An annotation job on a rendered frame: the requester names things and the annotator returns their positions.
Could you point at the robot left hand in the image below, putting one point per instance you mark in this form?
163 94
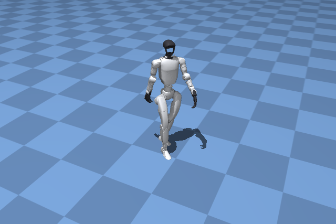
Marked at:
194 98

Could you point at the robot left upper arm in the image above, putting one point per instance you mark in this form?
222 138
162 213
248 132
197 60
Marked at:
183 68

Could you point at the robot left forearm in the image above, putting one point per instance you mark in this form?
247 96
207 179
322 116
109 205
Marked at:
190 85

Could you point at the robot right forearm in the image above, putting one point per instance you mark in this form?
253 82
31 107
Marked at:
150 86

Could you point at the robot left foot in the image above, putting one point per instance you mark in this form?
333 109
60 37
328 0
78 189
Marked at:
168 143

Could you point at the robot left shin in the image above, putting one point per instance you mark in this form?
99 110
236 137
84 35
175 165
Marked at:
170 124

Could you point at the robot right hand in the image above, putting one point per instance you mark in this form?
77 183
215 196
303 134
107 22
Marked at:
147 97

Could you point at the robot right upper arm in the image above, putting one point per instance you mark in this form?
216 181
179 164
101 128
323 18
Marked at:
155 65

